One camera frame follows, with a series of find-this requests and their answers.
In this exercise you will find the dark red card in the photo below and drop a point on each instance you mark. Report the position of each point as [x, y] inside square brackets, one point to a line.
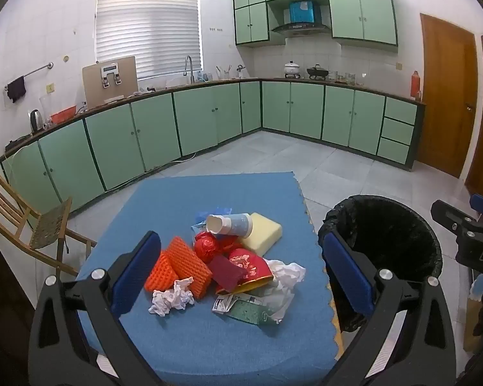
[225, 273]

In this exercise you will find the small orange foam net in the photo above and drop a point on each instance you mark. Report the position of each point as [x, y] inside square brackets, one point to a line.
[159, 275]

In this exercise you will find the utensil holder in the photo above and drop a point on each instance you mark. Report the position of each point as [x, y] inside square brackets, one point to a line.
[225, 74]

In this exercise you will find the metal electric kettle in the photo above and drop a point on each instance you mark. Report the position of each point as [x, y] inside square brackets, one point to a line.
[36, 120]

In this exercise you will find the white and blue paper cup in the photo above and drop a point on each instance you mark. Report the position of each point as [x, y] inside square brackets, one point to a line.
[235, 224]

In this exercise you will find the red paper cup gold print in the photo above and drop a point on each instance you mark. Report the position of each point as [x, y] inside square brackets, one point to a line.
[245, 267]

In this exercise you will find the white pot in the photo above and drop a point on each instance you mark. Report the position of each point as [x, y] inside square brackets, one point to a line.
[292, 68]

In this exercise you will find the green carton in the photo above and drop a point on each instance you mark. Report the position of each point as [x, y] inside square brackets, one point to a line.
[245, 311]

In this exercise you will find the white window blind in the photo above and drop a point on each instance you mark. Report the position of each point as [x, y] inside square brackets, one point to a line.
[145, 28]

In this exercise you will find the large orange foam net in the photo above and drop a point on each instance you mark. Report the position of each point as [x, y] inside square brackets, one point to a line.
[185, 265]

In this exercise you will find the large white paper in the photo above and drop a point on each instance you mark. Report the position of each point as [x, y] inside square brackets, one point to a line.
[285, 277]

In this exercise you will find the brown cardboard box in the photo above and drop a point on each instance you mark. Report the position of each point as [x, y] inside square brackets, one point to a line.
[124, 76]

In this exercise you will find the black bagged trash bin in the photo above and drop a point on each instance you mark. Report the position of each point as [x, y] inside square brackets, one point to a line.
[390, 233]

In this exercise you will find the metal faucet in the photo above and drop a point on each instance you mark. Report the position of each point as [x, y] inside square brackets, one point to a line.
[192, 70]

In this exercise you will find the blue box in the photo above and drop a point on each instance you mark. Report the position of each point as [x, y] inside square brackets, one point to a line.
[304, 12]

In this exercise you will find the yellow sponge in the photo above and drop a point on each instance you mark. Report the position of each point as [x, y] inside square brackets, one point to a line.
[261, 231]

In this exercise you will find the range hood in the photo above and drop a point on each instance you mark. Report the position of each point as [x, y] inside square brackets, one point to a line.
[302, 28]

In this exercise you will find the blue plastic bag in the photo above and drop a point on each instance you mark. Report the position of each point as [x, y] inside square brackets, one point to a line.
[203, 215]

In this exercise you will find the red plastic bag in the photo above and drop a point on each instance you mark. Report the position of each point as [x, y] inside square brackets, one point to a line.
[205, 247]

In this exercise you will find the wooden table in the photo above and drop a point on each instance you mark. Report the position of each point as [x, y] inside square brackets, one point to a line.
[337, 323]

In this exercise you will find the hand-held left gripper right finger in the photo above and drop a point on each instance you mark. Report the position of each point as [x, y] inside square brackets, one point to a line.
[348, 277]

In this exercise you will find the red thermos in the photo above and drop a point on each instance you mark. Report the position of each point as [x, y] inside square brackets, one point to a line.
[415, 84]

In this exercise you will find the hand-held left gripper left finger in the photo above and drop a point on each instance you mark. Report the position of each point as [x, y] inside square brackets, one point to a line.
[135, 273]

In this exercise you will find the wooden chair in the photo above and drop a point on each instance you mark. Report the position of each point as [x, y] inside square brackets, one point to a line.
[48, 225]

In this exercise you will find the blue foam mat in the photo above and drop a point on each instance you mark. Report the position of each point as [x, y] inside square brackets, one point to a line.
[185, 345]

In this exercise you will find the black wok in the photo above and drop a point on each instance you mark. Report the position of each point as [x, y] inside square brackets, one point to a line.
[317, 72]

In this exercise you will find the metal towel rail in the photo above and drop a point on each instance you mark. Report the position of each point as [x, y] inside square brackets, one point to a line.
[38, 69]

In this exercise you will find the dark towel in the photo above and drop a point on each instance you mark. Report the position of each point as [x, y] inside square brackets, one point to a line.
[16, 88]

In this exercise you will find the red basin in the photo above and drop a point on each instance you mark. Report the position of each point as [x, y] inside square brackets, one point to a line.
[62, 115]

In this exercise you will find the white tissue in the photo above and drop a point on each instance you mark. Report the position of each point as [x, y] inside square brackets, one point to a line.
[169, 299]

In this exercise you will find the green base cabinets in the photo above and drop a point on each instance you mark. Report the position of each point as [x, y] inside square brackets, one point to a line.
[306, 108]

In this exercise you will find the green wall cabinets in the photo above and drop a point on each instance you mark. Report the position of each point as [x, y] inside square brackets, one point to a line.
[366, 12]

